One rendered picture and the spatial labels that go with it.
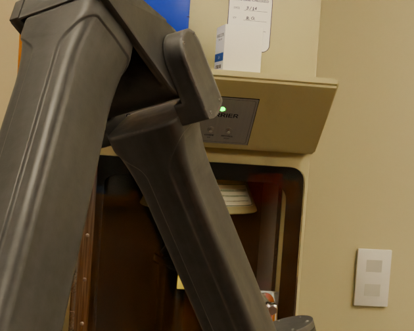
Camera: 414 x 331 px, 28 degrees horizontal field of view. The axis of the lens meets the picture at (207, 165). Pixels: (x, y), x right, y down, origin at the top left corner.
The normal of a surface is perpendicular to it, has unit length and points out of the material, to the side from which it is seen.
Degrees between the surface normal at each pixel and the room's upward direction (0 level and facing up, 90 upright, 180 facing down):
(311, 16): 90
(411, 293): 90
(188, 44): 72
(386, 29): 90
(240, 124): 135
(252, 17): 90
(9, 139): 53
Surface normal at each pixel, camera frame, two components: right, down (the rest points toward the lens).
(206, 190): 0.88, -0.20
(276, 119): 0.04, 0.75
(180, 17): 0.14, 0.06
